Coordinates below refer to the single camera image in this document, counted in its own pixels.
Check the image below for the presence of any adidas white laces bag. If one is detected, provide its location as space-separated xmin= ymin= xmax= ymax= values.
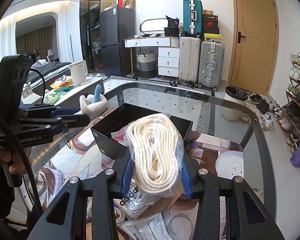
xmin=86 ymin=179 xmax=151 ymax=227

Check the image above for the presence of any white plush toy blue horn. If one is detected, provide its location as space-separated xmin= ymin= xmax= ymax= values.
xmin=79 ymin=85 xmax=107 ymax=119

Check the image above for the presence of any cream rope bundle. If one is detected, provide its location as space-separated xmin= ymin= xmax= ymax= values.
xmin=124 ymin=113 xmax=185 ymax=207

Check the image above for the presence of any red and white plastic bag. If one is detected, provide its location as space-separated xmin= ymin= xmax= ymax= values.
xmin=111 ymin=126 xmax=128 ymax=147

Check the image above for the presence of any white printed plastic pouch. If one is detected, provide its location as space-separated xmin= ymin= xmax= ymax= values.
xmin=120 ymin=213 xmax=172 ymax=240

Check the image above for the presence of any black cardboard storage box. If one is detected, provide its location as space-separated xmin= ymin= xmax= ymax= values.
xmin=91 ymin=103 xmax=193 ymax=166

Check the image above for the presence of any person's left hand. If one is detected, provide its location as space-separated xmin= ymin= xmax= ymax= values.
xmin=0 ymin=143 xmax=32 ymax=176

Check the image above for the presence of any grey side cabinet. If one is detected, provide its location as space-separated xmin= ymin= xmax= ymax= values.
xmin=21 ymin=76 xmax=104 ymax=108

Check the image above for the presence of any white electric kettle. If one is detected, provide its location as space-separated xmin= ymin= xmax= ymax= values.
xmin=69 ymin=60 xmax=88 ymax=86

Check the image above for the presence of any anime print desk mat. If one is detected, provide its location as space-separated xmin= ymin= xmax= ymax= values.
xmin=22 ymin=127 xmax=246 ymax=240

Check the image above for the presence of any white trash bin black liner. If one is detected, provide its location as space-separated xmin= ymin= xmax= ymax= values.
xmin=221 ymin=85 xmax=249 ymax=122

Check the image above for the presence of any woven laundry basket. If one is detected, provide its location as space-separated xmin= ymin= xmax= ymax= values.
xmin=137 ymin=51 xmax=157 ymax=79

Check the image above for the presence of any black refrigerator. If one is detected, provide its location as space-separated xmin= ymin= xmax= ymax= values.
xmin=100 ymin=7 xmax=135 ymax=76

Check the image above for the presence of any wooden shoe rack with shoes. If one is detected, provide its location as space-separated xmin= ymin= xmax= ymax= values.
xmin=275 ymin=52 xmax=300 ymax=153

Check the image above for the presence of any white vanity desk with drawers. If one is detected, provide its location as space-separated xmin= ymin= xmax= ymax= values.
xmin=124 ymin=36 xmax=179 ymax=79

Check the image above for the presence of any silver aluminium suitcase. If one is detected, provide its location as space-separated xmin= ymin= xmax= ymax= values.
xmin=198 ymin=41 xmax=224 ymax=91

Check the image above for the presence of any white hard suitcase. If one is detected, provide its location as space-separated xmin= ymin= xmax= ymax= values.
xmin=179 ymin=37 xmax=201 ymax=82

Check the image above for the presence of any oval vanity mirror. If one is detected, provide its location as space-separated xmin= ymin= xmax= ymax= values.
xmin=139 ymin=18 xmax=168 ymax=35

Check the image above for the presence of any black handbag on desk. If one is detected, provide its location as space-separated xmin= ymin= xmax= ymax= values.
xmin=164 ymin=16 xmax=179 ymax=37

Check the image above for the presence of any stack of shoe boxes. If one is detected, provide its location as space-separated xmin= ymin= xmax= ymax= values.
xmin=203 ymin=10 xmax=222 ymax=43

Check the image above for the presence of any wooden door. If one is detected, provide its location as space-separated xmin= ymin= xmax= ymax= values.
xmin=228 ymin=0 xmax=279 ymax=95

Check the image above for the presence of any teal hard suitcase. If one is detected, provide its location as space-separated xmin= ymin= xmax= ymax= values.
xmin=183 ymin=0 xmax=203 ymax=38

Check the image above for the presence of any black camera cable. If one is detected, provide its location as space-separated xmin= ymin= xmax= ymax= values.
xmin=0 ymin=68 xmax=47 ymax=215

